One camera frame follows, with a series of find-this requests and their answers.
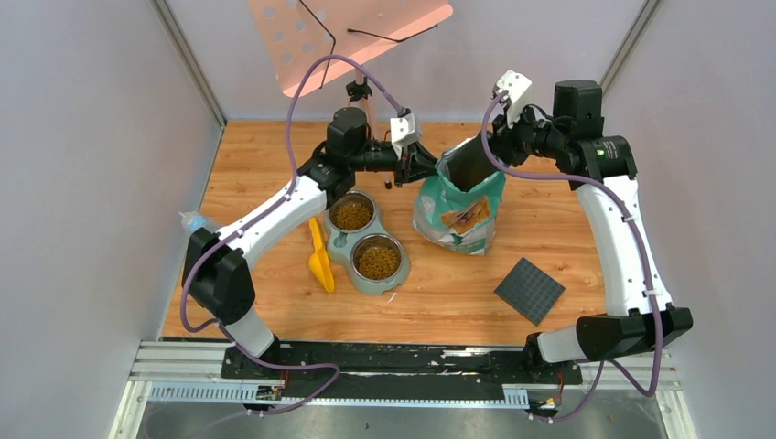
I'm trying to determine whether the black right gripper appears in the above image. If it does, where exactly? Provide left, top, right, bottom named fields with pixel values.
left=484, top=100, right=568, bottom=166

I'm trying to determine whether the green dog food bag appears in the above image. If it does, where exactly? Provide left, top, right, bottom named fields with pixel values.
left=412, top=136, right=506, bottom=255

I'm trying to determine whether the yellow plastic scoop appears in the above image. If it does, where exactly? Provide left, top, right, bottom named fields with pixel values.
left=307, top=217, right=335, bottom=294

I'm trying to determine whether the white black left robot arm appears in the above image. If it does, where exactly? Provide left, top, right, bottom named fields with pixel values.
left=180, top=107, right=436, bottom=378

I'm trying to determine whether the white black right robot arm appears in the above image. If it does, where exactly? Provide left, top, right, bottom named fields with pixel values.
left=480, top=70, right=694, bottom=382

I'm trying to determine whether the green double pet bowl stand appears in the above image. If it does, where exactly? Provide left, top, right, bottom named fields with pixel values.
left=324, top=190, right=411, bottom=295

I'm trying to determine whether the brown kibble in far bowl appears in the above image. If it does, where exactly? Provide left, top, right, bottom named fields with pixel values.
left=331, top=202, right=373, bottom=231

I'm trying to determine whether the brown kibble in bowl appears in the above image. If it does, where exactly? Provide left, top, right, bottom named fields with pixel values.
left=331, top=202, right=373, bottom=231
left=356, top=245, right=401, bottom=281

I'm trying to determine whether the near steel bowl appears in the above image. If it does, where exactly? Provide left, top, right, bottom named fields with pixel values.
left=351, top=234, right=404, bottom=282

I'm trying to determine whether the brown kibble in near bowl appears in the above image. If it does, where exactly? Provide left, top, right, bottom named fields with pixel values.
left=356, top=245, right=401, bottom=281

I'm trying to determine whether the dark grey studded plate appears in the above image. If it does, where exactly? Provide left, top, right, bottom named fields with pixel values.
left=494, top=258, right=566, bottom=327

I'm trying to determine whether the pink music stand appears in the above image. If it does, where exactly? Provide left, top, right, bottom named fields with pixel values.
left=244, top=0, right=455, bottom=190

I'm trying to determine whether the clear blue water bottle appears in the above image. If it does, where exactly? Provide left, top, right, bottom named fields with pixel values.
left=179, top=211, right=222, bottom=235

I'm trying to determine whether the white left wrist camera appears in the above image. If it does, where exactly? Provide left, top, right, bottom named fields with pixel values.
left=390, top=108, right=422, bottom=159

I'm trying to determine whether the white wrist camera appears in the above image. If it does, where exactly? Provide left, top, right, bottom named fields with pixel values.
left=492, top=70, right=533, bottom=128
left=390, top=108, right=422, bottom=159

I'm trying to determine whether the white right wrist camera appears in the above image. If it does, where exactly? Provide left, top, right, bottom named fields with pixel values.
left=492, top=70, right=533, bottom=128

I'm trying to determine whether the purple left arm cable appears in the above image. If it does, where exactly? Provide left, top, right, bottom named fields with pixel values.
left=178, top=54, right=414, bottom=419

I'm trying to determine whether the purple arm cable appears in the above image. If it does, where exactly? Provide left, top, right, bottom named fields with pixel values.
left=480, top=91, right=665, bottom=424
left=178, top=54, right=414, bottom=419

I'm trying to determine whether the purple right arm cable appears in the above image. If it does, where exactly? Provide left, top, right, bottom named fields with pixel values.
left=480, top=91, right=665, bottom=424

